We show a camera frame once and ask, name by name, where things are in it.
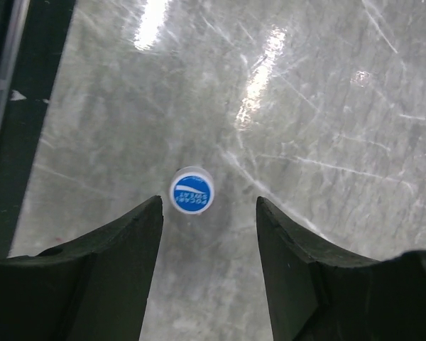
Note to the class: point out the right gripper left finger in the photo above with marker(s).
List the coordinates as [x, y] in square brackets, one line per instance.
[94, 287]

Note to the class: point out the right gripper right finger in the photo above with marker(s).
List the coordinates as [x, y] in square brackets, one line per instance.
[318, 291]

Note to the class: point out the blue cap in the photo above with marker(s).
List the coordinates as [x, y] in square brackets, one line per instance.
[191, 190]

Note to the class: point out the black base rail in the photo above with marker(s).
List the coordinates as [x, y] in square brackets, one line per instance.
[32, 39]

